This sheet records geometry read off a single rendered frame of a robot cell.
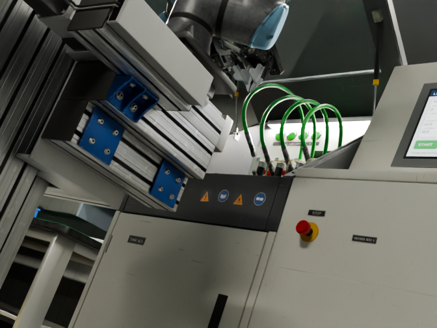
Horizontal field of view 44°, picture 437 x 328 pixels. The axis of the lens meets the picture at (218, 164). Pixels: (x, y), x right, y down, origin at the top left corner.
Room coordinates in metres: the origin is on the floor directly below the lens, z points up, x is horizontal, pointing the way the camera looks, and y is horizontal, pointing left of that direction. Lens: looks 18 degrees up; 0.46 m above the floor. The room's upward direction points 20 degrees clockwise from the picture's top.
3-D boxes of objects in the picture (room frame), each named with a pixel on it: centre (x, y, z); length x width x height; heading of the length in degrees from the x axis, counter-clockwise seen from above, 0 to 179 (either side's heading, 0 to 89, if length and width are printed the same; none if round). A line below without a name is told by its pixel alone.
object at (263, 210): (1.65, 0.02, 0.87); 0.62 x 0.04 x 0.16; 44
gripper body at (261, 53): (1.51, 0.00, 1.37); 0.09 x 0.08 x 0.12; 134
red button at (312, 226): (1.30, -0.26, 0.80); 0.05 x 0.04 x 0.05; 44
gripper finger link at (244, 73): (1.52, 0.01, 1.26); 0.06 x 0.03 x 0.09; 134
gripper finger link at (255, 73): (1.50, -0.01, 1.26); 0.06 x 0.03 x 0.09; 134
